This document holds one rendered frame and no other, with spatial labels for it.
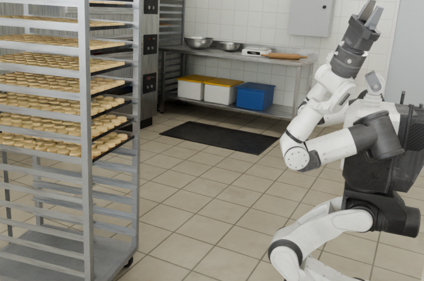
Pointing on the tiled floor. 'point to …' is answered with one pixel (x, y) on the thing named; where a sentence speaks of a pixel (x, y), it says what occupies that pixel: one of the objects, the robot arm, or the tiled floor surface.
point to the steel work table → (283, 111)
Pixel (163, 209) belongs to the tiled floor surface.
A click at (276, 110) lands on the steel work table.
